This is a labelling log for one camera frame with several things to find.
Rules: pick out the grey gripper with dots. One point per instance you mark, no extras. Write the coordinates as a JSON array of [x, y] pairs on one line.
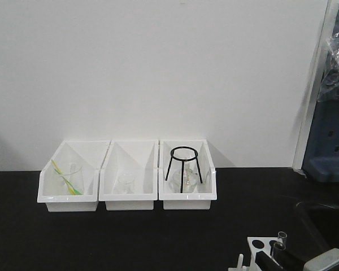
[[328, 260]]

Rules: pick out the clear glass test tube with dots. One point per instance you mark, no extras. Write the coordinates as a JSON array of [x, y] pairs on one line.
[[277, 248], [282, 238]]

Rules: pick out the white test tube rack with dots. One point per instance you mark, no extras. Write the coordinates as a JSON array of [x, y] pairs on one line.
[[255, 244]]

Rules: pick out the grey pegboard drying rack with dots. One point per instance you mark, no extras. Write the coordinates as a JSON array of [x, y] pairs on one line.
[[321, 161]]

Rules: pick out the black lab sink basin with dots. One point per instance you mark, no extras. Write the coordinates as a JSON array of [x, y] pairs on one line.
[[321, 221]]

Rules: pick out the right white storage bin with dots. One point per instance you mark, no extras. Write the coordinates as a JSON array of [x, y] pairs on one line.
[[204, 193]]

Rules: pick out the white storage bin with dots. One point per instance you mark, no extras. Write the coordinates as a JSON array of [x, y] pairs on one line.
[[139, 158], [204, 193], [52, 190]]

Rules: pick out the clear glass alcohol lamp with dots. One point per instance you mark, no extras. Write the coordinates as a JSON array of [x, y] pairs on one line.
[[183, 176]]

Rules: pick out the black metal tripod stand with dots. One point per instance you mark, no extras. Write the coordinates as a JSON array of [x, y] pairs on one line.
[[174, 156]]

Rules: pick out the middle white storage bin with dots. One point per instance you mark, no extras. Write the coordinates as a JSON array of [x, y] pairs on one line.
[[139, 158]]

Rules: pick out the small clear glass beaker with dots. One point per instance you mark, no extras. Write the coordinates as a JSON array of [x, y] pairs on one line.
[[126, 184]]

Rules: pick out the clear plastic bag of pegs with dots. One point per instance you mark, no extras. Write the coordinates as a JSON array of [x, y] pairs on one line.
[[329, 88]]

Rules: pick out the left white storage bin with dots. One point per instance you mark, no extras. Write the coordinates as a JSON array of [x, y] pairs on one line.
[[52, 190]]

